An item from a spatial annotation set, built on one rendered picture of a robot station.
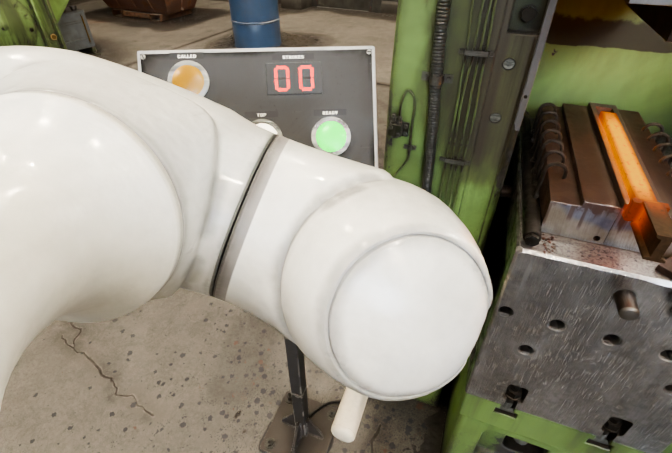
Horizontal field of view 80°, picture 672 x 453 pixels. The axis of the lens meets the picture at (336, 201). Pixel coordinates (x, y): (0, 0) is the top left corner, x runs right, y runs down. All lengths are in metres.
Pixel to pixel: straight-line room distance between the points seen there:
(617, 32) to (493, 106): 0.41
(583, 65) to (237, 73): 0.82
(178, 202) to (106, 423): 1.52
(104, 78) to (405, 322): 0.17
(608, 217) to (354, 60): 0.47
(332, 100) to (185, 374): 1.28
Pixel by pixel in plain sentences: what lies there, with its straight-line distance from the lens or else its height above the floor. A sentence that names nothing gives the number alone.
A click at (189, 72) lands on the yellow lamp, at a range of 0.63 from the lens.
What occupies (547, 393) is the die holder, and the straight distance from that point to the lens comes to 1.00.
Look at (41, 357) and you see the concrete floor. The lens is 1.96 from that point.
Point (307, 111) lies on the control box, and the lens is 0.60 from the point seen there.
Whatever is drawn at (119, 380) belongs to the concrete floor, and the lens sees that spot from 1.75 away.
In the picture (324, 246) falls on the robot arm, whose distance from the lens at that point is 0.16.
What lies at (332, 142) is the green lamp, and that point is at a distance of 0.60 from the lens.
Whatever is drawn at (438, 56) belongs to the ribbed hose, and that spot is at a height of 1.15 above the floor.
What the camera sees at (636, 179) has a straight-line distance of 0.81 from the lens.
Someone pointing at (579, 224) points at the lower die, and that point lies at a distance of 0.77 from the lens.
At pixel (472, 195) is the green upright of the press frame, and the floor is 0.87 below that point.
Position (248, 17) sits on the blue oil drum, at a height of 0.37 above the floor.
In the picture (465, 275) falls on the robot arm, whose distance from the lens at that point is 0.17.
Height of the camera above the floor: 1.36
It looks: 36 degrees down
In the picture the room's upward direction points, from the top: straight up
